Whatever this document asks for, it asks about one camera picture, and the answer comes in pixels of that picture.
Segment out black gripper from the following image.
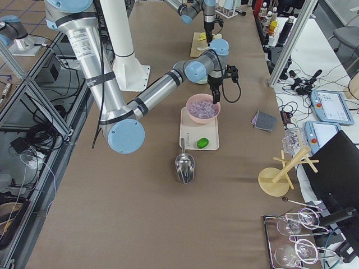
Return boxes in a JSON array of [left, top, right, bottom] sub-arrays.
[[208, 65, 239, 104], [204, 12, 224, 45]]

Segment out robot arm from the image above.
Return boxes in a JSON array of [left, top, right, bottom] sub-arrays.
[[45, 1, 238, 154], [164, 0, 224, 44]]

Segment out mint green bowl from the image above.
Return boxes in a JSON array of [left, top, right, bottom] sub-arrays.
[[196, 80, 208, 85]]

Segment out pink bowl with ice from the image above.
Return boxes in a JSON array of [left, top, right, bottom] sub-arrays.
[[186, 94, 221, 124]]

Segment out metal ice scoop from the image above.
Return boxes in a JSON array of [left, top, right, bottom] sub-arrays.
[[175, 137, 195, 184]]

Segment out wooden cutting board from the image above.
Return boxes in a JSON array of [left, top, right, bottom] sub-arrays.
[[190, 32, 209, 58]]

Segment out cream plastic tray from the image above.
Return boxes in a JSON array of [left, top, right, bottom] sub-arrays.
[[179, 107, 219, 151]]

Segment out green lime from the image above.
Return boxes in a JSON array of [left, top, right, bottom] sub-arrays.
[[196, 137, 209, 149]]

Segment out grey folded cloth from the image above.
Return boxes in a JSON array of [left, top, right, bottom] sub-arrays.
[[251, 110, 277, 132]]

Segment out black water bottle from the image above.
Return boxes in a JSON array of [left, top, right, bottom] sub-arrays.
[[277, 16, 295, 46]]

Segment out wooden mug tree stand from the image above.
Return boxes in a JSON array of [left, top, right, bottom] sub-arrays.
[[258, 146, 320, 197]]

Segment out blue teach pendant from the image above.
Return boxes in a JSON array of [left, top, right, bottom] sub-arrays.
[[310, 90, 355, 126], [305, 120, 341, 154]]

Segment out black monitor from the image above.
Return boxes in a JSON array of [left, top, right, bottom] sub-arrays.
[[303, 131, 358, 213]]

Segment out wine glass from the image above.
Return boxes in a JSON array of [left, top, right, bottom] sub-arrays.
[[274, 239, 319, 268], [277, 207, 319, 235]]

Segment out white wire cup rack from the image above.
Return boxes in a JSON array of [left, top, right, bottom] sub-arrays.
[[215, 0, 247, 19]]

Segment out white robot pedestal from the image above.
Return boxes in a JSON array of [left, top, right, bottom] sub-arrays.
[[100, 0, 150, 92]]

